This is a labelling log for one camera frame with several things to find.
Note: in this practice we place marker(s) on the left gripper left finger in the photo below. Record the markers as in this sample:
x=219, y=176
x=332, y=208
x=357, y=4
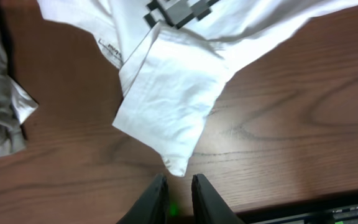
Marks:
x=152, y=207

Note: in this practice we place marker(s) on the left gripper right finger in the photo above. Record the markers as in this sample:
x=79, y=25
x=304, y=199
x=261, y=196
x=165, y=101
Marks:
x=208, y=206

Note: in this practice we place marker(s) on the white printed t-shirt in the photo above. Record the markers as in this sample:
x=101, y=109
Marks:
x=175, y=57

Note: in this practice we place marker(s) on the folded white garment underneath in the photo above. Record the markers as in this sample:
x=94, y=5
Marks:
x=23, y=104

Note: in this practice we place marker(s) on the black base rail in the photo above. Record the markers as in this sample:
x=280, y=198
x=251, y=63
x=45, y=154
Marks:
x=334, y=209

